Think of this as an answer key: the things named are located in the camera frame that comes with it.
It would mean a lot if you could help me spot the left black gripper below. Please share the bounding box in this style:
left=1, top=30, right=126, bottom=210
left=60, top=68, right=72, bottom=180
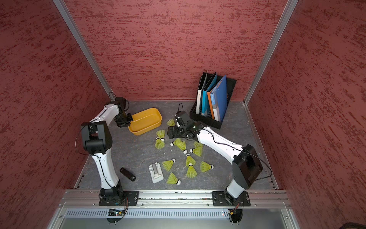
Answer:
left=115, top=111, right=133, bottom=127

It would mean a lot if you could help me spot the yellow shuttlecock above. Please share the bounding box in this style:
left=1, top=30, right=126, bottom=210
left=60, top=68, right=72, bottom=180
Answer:
left=166, top=172, right=181, bottom=185
left=155, top=137, right=165, bottom=149
left=163, top=158, right=176, bottom=172
left=156, top=130, right=165, bottom=142
left=166, top=118, right=176, bottom=127
left=200, top=161, right=214, bottom=173
left=193, top=141, right=203, bottom=148
left=186, top=154, right=196, bottom=167
left=170, top=138, right=182, bottom=147
left=190, top=147, right=203, bottom=157
left=186, top=163, right=197, bottom=178
left=176, top=141, right=187, bottom=154

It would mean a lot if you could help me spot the yellow shuttlecock top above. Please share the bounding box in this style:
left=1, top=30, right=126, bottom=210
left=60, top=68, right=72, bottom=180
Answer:
left=166, top=118, right=176, bottom=127

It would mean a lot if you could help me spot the yellow plastic storage box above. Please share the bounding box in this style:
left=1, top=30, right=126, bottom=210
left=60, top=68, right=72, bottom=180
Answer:
left=128, top=108, right=163, bottom=135

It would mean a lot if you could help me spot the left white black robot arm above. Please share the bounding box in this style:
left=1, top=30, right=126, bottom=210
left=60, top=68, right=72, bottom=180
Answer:
left=81, top=97, right=133, bottom=206

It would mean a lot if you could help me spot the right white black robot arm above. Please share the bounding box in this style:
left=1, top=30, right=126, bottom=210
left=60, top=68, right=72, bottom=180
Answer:
left=167, top=122, right=263, bottom=202

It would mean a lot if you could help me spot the white folder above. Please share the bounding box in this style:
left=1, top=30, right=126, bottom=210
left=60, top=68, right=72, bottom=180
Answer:
left=195, top=71, right=207, bottom=115

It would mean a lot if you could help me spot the orange folder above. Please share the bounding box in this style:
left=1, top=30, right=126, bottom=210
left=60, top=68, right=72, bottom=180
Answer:
left=207, top=86, right=217, bottom=120

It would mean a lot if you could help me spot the blue folder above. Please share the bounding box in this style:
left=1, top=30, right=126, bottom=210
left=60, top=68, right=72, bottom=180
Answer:
left=210, top=75, right=227, bottom=122

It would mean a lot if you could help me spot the white phone stand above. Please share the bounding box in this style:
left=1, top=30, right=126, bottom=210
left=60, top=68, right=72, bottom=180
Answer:
left=149, top=162, right=164, bottom=184

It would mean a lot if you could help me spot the teal folder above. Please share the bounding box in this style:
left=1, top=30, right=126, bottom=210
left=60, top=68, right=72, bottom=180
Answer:
left=201, top=72, right=217, bottom=116

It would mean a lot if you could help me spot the black file rack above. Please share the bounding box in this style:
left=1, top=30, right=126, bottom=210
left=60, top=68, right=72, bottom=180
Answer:
left=190, top=73, right=236, bottom=129

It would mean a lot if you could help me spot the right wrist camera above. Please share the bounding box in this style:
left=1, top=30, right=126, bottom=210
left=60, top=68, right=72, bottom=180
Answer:
left=174, top=111, right=191, bottom=127

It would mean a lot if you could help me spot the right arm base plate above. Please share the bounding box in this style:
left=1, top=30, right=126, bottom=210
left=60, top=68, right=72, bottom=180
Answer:
left=212, top=191, right=251, bottom=207

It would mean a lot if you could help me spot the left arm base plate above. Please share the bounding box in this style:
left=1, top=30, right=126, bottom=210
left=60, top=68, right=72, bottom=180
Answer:
left=99, top=189, right=140, bottom=207

